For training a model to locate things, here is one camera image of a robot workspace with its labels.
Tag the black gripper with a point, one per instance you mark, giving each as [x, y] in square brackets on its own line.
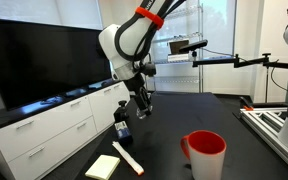
[138, 88]

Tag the blue block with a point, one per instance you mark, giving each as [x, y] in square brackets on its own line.
[123, 133]

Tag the clear safety glasses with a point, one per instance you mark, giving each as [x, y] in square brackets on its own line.
[141, 116]

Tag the white marker orange cap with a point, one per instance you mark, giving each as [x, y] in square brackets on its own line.
[128, 158]

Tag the white flat box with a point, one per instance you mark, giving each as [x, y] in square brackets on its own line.
[179, 57]

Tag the brown cardboard box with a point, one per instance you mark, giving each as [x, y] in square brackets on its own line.
[177, 46]

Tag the yellow sticky note pad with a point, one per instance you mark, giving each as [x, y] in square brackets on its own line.
[103, 167]

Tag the red and white mug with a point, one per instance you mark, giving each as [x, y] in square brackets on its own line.
[205, 160]

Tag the white drawer cabinet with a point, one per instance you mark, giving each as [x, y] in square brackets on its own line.
[50, 133]

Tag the black flat screen television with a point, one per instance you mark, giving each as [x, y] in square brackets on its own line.
[44, 63]

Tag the black knob clamp mount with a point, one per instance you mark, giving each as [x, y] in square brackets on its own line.
[120, 113]

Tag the black stereo camera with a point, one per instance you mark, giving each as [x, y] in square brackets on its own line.
[194, 46]

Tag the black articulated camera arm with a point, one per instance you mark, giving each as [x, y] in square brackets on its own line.
[224, 61]

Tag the aluminium extrusion frame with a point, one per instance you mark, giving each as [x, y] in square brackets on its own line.
[270, 126]

